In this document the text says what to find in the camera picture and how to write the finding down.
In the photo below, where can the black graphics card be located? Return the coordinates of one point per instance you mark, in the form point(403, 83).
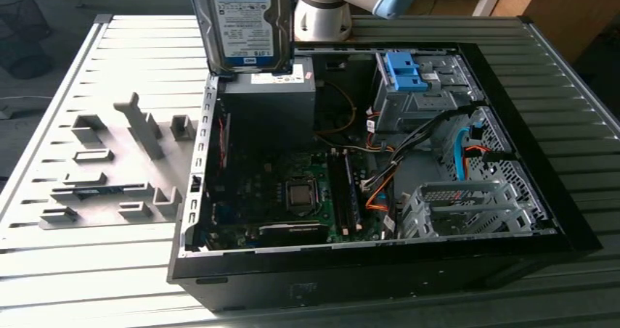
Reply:
point(290, 231)

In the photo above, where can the blue drive latch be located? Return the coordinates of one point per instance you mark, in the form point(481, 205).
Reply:
point(403, 74)

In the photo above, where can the grey metal drive cage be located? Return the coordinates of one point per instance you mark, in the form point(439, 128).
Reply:
point(426, 103)

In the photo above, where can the grey power supply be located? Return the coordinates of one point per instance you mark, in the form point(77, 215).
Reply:
point(290, 85)

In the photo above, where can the green motherboard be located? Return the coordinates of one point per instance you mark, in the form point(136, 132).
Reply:
point(324, 212)

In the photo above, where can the black waste bin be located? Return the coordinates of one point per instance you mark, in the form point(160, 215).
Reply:
point(24, 52)

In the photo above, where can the CPU socket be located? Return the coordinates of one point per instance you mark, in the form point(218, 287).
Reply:
point(299, 193)

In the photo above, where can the black RAM stick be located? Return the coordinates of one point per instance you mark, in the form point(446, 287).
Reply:
point(352, 193)

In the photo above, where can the grey metal disk bay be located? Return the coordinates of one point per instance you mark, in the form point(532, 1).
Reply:
point(469, 207)

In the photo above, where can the brown wooden cabinet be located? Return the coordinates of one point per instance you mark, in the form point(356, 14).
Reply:
point(570, 16)

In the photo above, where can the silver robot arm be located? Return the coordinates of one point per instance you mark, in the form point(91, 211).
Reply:
point(322, 19)

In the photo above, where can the hard disk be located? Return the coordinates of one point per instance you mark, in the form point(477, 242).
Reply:
point(242, 23)

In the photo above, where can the grey parts rack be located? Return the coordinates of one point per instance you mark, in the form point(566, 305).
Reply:
point(120, 168)

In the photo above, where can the black PC case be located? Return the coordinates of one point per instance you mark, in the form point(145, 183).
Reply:
point(338, 270)

